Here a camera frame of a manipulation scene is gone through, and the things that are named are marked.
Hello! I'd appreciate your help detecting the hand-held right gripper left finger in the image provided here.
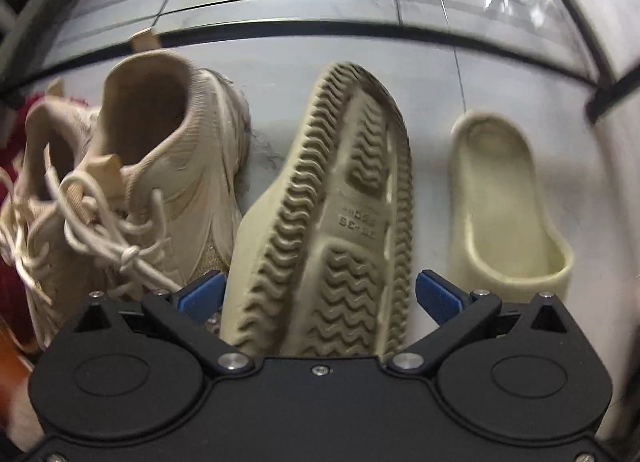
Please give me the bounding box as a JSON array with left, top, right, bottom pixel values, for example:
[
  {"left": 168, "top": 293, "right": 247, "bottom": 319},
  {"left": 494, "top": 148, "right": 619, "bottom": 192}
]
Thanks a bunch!
[{"left": 72, "top": 269, "right": 256, "bottom": 375}]

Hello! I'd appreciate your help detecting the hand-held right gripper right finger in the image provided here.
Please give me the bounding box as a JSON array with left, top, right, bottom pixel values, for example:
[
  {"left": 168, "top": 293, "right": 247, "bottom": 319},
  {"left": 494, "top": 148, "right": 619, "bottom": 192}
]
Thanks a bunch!
[{"left": 385, "top": 269, "right": 573, "bottom": 375}]

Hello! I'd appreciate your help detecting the beige knit sneaker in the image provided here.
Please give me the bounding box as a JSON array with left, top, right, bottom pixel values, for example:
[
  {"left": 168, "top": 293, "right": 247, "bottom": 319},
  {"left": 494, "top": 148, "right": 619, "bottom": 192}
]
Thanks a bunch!
[
  {"left": 60, "top": 28, "right": 251, "bottom": 303},
  {"left": 0, "top": 79, "right": 108, "bottom": 353}
]

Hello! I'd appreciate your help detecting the beige slide slipper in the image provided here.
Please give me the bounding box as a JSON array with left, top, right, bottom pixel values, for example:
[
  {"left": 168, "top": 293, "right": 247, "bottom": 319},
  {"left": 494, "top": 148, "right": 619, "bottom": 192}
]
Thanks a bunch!
[
  {"left": 446, "top": 112, "right": 575, "bottom": 305},
  {"left": 220, "top": 61, "right": 413, "bottom": 358}
]

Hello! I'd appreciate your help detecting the black metal shoe rack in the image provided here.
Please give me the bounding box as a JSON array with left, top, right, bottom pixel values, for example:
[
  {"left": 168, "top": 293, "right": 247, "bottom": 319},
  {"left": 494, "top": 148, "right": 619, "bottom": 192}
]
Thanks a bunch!
[{"left": 0, "top": 0, "right": 640, "bottom": 125}]

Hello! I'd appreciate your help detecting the red slipper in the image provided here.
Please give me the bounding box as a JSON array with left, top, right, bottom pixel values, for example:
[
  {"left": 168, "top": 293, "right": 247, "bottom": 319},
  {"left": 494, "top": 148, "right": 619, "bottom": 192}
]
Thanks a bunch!
[{"left": 0, "top": 94, "right": 91, "bottom": 348}]

